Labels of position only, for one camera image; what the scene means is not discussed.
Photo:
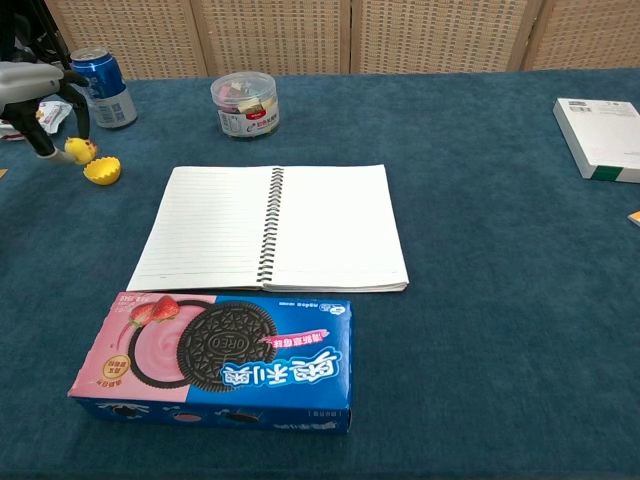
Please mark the yellow chick toy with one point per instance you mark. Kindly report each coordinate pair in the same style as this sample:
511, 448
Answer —
80, 148

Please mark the orange sticky note pad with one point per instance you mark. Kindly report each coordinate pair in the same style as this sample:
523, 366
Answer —
635, 218

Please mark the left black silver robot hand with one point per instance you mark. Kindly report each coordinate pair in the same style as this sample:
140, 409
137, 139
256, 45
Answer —
25, 85

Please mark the black tripod stand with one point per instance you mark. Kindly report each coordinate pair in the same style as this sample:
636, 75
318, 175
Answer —
25, 30

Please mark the white green paper box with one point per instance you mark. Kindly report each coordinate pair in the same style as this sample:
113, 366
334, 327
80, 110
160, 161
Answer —
600, 135

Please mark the white wrapped snack packet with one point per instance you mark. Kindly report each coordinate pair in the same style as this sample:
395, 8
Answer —
52, 114

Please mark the open spiral lined notebook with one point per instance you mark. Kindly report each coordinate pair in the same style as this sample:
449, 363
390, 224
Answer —
269, 231

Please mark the yellow eggshell cup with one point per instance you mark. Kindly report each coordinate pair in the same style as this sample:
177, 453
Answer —
102, 171

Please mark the blue pink Oreo box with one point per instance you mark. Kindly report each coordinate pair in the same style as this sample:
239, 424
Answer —
220, 360

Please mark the clear tub of binder clips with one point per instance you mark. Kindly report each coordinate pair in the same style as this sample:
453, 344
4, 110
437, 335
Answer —
245, 105

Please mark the woven wooden folding screen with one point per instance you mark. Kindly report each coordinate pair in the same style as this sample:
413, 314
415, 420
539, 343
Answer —
320, 35

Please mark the blue drink can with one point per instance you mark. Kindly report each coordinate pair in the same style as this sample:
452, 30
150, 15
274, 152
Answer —
107, 87

